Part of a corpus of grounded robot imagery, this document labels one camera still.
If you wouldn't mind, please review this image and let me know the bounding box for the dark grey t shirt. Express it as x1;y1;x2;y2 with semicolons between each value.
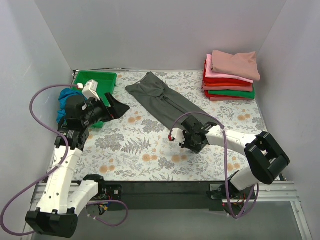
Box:
125;72;217;129

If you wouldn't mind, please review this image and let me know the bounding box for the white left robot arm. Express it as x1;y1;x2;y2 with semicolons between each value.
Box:
25;93;130;238

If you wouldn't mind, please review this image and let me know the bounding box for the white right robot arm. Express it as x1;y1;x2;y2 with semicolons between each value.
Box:
171;116;290;199

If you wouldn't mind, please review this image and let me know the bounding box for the green plastic tray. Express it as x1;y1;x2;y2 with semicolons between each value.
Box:
65;71;117;131

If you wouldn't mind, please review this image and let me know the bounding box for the crumpled blue t shirt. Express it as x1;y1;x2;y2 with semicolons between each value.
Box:
56;88;83;123

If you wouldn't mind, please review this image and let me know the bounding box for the floral table mat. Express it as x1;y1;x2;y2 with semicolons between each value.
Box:
73;71;266;181

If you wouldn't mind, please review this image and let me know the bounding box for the bottom pink folded shirt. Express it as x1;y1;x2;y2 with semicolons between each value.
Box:
209;96;252;101

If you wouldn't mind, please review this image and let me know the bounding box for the orange folded shirt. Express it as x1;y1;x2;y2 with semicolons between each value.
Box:
203;82;253;89

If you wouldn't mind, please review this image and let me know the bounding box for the light pink folded shirt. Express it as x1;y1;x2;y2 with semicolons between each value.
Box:
204;54;254;84

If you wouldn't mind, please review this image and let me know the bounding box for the green folded shirt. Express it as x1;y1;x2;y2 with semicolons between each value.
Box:
204;88;256;99

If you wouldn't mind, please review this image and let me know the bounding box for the salmon folded shirt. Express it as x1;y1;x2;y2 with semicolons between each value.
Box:
202;84;254;92

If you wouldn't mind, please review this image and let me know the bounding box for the dusty pink folded shirt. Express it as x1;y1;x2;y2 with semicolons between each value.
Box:
211;50;261;81

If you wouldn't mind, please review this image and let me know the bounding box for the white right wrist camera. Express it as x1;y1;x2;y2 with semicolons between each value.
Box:
168;128;185;144

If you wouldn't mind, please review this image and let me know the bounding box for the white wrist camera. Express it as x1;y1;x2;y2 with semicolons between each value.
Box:
76;79;101;101
168;128;185;144

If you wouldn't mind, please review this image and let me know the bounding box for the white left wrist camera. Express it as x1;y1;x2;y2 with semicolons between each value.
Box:
76;79;101;101

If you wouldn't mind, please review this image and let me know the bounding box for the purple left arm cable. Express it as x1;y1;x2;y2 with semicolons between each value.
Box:
0;83;129;236

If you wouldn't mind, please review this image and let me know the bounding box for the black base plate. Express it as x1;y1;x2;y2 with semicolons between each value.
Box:
77;181;257;212

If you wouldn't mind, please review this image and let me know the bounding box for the aluminium frame rail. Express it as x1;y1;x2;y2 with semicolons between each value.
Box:
21;181;313;240

